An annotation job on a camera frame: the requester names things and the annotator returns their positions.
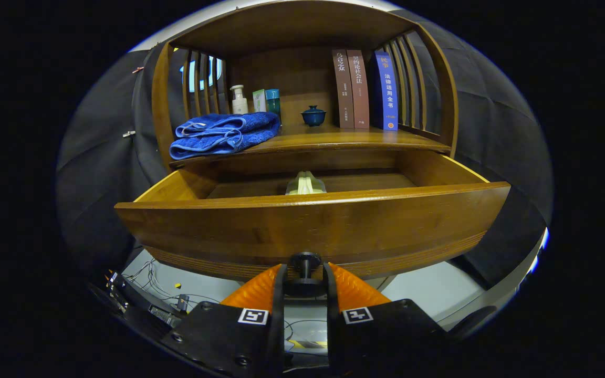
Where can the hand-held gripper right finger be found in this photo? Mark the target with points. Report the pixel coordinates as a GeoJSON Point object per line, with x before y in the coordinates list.
{"type": "Point", "coordinates": [331, 315]}

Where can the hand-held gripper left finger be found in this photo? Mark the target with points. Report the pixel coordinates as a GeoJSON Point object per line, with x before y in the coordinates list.
{"type": "Point", "coordinates": [279, 315]}

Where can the wooden drawer with black knob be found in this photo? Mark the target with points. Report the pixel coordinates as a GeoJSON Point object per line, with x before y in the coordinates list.
{"type": "Point", "coordinates": [308, 231]}

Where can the wooden countertop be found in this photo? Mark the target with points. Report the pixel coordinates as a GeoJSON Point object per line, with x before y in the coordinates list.
{"type": "Point", "coordinates": [334, 137]}

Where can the wooden cabinet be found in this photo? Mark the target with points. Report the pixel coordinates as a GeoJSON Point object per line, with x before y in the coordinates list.
{"type": "Point", "coordinates": [292, 26]}

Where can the blue folded towel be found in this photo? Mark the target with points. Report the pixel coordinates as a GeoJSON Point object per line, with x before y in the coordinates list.
{"type": "Point", "coordinates": [218, 134]}

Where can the dark blue lidded teacup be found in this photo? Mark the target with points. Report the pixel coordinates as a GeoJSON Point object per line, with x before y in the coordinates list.
{"type": "Point", "coordinates": [313, 118]}

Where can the teal capped bottle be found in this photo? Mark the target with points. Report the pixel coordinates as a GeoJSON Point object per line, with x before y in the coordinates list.
{"type": "Point", "coordinates": [273, 102]}

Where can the white and green tube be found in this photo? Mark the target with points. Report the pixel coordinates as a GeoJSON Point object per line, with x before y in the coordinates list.
{"type": "Point", "coordinates": [259, 102]}

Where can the white pump bottle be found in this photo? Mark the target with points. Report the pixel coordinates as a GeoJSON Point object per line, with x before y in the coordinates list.
{"type": "Point", "coordinates": [239, 105]}

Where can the dark brown book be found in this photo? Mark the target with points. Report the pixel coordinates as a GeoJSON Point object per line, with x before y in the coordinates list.
{"type": "Point", "coordinates": [343, 89]}

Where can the reddish brown book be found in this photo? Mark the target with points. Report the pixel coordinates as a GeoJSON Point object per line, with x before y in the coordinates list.
{"type": "Point", "coordinates": [360, 89]}

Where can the blue book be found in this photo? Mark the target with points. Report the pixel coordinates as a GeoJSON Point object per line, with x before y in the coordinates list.
{"type": "Point", "coordinates": [388, 94]}

